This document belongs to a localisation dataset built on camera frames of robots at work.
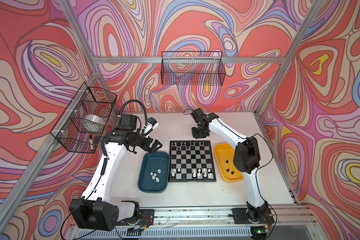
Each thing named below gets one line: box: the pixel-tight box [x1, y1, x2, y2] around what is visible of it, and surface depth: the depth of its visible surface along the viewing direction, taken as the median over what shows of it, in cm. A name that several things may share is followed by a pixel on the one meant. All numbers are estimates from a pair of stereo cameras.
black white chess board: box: [168, 140, 217, 182], surface depth 93 cm
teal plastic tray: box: [137, 151, 171, 194], surface depth 88 cm
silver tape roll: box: [83, 114, 105, 125], surface depth 75 cm
